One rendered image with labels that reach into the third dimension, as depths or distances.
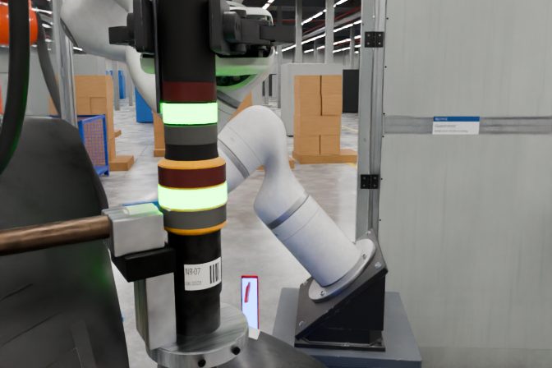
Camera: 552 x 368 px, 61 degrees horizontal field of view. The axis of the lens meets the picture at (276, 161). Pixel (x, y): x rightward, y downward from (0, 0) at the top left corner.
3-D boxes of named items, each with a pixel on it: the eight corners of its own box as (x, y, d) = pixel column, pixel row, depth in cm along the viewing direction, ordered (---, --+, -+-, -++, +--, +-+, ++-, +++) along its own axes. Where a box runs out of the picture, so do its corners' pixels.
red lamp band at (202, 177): (172, 191, 27) (171, 171, 27) (149, 179, 31) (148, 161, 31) (238, 183, 29) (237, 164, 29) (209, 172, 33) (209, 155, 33)
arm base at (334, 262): (307, 285, 115) (257, 230, 114) (364, 234, 115) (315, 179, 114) (316, 315, 96) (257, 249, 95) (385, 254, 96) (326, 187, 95)
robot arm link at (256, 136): (264, 227, 109) (196, 152, 108) (320, 175, 113) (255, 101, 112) (274, 231, 98) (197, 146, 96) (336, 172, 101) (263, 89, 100)
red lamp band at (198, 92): (173, 103, 27) (172, 81, 27) (155, 101, 30) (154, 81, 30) (226, 101, 29) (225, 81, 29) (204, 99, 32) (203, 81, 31)
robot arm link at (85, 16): (278, 162, 102) (223, 213, 99) (255, 151, 113) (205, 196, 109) (123, -47, 79) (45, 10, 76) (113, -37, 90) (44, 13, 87)
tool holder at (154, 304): (131, 397, 26) (121, 231, 25) (103, 340, 32) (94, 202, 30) (268, 349, 31) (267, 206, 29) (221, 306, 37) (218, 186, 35)
